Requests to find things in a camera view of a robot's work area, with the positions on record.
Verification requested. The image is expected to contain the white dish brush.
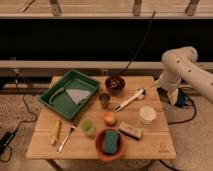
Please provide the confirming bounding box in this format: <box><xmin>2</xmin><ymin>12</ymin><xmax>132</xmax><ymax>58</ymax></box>
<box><xmin>114</xmin><ymin>88</ymin><xmax>145</xmax><ymax>112</ymax></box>

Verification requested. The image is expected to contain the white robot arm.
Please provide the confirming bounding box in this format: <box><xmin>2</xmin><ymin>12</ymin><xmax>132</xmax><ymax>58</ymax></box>
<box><xmin>157</xmin><ymin>46</ymin><xmax>213</xmax><ymax>105</ymax></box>

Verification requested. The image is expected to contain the small metal cup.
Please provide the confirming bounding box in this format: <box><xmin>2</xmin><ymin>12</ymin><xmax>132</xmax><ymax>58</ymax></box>
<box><xmin>99</xmin><ymin>93</ymin><xmax>110</xmax><ymax>109</ymax></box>

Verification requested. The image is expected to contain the green plastic cup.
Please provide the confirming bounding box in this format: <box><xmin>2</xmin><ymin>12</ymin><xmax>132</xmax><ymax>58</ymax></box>
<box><xmin>81</xmin><ymin>119</ymin><xmax>96</xmax><ymax>137</ymax></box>

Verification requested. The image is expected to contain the wooden block eraser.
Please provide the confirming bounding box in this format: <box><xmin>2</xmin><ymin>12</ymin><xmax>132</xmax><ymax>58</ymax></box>
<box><xmin>118</xmin><ymin>122</ymin><xmax>142</xmax><ymax>140</ymax></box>

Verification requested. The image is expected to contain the dark red bowl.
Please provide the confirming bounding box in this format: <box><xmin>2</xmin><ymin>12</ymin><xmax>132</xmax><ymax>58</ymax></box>
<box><xmin>105</xmin><ymin>76</ymin><xmax>125</xmax><ymax>95</ymax></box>

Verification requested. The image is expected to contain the orange fruit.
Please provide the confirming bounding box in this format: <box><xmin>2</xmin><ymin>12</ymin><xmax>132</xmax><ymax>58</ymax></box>
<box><xmin>104</xmin><ymin>113</ymin><xmax>116</xmax><ymax>126</ymax></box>

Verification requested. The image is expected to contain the teal sponge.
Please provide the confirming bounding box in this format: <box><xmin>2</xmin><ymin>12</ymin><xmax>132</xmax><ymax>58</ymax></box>
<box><xmin>103</xmin><ymin>130</ymin><xmax>119</xmax><ymax>154</ymax></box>

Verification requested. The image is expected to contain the orange bowl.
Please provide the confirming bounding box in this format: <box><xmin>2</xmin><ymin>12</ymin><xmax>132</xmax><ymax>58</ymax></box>
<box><xmin>95</xmin><ymin>128</ymin><xmax>126</xmax><ymax>162</ymax></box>

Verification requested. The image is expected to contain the grey cloth in tray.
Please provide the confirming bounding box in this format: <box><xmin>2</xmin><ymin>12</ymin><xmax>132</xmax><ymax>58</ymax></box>
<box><xmin>66</xmin><ymin>89</ymin><xmax>90</xmax><ymax>105</ymax></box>

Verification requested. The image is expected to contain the green plastic tray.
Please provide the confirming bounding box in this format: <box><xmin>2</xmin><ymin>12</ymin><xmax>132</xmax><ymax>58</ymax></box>
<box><xmin>40</xmin><ymin>69</ymin><xmax>101</xmax><ymax>121</ymax></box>

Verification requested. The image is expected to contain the green curved vegetable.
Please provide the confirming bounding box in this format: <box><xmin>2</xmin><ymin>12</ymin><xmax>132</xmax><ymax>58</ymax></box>
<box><xmin>49</xmin><ymin>87</ymin><xmax>65</xmax><ymax>105</ymax></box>

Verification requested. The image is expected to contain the yellow banana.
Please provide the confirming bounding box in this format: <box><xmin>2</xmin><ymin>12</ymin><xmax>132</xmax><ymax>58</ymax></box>
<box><xmin>50</xmin><ymin>120</ymin><xmax>61</xmax><ymax>145</ymax></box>

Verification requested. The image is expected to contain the black power adapter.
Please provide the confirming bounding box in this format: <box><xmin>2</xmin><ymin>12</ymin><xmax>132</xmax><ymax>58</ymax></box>
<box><xmin>0</xmin><ymin>132</ymin><xmax>13</xmax><ymax>155</ymax></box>

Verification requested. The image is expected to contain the black cable right floor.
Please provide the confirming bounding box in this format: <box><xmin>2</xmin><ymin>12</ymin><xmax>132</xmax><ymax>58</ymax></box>
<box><xmin>159</xmin><ymin>88</ymin><xmax>198</xmax><ymax>126</ymax></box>

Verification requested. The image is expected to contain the black cable floor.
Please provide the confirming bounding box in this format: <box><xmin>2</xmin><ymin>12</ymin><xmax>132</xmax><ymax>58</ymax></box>
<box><xmin>0</xmin><ymin>71</ymin><xmax>39</xmax><ymax>163</ymax></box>
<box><xmin>159</xmin><ymin>88</ymin><xmax>198</xmax><ymax>126</ymax></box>

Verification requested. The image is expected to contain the black cable upper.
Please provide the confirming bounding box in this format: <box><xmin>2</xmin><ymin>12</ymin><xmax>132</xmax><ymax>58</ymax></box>
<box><xmin>118</xmin><ymin>10</ymin><xmax>157</xmax><ymax>77</ymax></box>

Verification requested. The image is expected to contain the black cable left floor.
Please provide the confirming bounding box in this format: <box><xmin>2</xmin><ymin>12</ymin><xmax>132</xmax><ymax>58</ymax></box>
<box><xmin>0</xmin><ymin>71</ymin><xmax>39</xmax><ymax>163</ymax></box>

